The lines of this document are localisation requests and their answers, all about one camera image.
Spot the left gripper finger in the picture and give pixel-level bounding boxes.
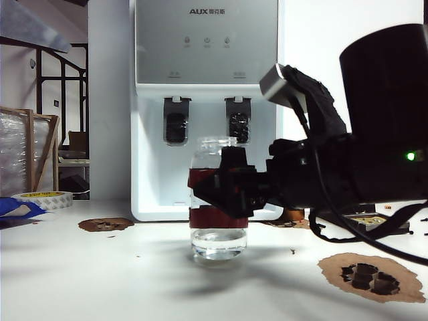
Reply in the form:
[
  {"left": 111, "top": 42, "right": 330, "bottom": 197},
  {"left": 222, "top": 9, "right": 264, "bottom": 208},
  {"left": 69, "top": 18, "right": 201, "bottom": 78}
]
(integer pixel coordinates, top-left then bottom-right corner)
[{"left": 0, "top": 0, "right": 72, "bottom": 54}]

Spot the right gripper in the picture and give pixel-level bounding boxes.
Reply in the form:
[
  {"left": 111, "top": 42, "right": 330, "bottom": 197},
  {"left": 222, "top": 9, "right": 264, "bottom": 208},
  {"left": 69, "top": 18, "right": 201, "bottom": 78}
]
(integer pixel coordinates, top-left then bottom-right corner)
[{"left": 193, "top": 133, "right": 355, "bottom": 219}]

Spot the clear bottle with red bands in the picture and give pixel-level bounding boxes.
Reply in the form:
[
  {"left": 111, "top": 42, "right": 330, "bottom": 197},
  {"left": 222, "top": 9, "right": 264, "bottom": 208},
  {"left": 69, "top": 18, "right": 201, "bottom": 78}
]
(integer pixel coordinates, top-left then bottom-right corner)
[{"left": 187, "top": 136, "right": 250, "bottom": 261}]

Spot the grey dispenser tap paddle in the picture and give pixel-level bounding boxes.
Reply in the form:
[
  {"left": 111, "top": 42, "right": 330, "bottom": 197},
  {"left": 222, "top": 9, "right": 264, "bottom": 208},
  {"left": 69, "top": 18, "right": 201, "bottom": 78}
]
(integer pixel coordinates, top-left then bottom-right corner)
[
  {"left": 224, "top": 96, "right": 252, "bottom": 146},
  {"left": 163, "top": 96, "right": 193, "bottom": 147}
]

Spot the white AUX water dispenser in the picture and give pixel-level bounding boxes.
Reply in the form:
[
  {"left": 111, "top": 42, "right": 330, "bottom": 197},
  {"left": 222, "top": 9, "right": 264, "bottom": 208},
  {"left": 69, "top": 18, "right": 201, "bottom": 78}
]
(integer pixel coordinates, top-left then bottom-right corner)
[{"left": 130, "top": 0, "right": 285, "bottom": 223}]

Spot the gold cylindrical can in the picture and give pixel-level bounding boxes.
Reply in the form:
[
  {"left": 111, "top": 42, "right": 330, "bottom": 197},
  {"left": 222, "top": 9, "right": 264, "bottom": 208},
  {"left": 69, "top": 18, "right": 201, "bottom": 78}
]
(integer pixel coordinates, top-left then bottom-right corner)
[{"left": 284, "top": 207, "right": 306, "bottom": 222}]

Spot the brown cardboard box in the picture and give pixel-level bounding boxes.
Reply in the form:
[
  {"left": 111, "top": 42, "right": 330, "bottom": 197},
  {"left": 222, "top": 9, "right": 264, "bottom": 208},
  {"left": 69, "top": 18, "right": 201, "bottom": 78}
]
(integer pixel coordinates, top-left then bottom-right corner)
[{"left": 68, "top": 130, "right": 90, "bottom": 151}]

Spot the wooden crate with plastic wrap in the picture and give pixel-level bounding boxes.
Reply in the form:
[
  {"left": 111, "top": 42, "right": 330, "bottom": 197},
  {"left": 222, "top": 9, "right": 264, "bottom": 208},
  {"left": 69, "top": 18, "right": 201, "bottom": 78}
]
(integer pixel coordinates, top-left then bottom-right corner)
[{"left": 0, "top": 106, "right": 62, "bottom": 198}]

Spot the low wooden bench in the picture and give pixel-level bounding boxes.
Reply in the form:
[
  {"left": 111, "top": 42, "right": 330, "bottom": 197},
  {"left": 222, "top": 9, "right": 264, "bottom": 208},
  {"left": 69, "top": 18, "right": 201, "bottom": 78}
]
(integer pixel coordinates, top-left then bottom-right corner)
[{"left": 57, "top": 150, "right": 91, "bottom": 201}]

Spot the black soldering iron stand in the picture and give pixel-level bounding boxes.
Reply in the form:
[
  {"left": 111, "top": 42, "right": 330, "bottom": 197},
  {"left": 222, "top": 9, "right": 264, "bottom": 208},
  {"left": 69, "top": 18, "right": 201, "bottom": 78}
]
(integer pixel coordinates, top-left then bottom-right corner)
[{"left": 334, "top": 203, "right": 411, "bottom": 235}]

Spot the white tape roll yellow core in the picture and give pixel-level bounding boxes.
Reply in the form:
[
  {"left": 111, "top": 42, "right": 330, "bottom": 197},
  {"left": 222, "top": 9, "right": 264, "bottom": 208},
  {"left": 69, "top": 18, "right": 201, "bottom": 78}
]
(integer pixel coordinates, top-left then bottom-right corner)
[{"left": 11, "top": 191, "right": 74, "bottom": 212}]

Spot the blue cloth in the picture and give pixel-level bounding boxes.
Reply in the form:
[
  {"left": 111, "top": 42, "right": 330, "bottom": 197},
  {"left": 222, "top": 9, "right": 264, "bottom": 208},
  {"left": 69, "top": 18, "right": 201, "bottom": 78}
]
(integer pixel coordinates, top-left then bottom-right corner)
[{"left": 0, "top": 196, "right": 47, "bottom": 220}]

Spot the black metal frame rack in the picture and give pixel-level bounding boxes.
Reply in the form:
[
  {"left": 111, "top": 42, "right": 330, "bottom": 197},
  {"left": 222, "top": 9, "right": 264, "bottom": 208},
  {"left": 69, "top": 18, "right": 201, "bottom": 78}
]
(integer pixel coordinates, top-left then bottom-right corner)
[{"left": 35, "top": 45, "right": 90, "bottom": 134}]

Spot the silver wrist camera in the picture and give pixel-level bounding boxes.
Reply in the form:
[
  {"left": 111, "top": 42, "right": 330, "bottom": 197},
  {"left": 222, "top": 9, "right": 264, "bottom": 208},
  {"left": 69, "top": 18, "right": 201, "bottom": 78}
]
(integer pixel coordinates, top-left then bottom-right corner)
[{"left": 259, "top": 62, "right": 309, "bottom": 116}]

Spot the black camera cable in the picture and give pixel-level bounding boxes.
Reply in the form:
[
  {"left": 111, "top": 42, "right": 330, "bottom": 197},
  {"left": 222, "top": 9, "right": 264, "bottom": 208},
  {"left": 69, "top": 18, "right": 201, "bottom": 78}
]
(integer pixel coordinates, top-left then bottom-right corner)
[{"left": 292, "top": 98, "right": 428, "bottom": 265}]

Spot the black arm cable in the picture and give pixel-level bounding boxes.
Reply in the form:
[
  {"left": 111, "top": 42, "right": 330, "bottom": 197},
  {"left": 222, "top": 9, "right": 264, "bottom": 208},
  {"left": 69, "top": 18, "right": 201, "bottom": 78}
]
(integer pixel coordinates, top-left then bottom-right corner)
[{"left": 308, "top": 199, "right": 428, "bottom": 243}]

